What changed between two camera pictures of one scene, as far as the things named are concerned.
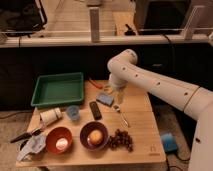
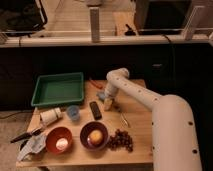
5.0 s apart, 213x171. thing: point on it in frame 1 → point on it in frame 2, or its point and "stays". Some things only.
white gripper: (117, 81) → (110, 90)
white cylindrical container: (50, 116) stays
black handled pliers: (26, 136) stays
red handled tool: (98, 85) stays
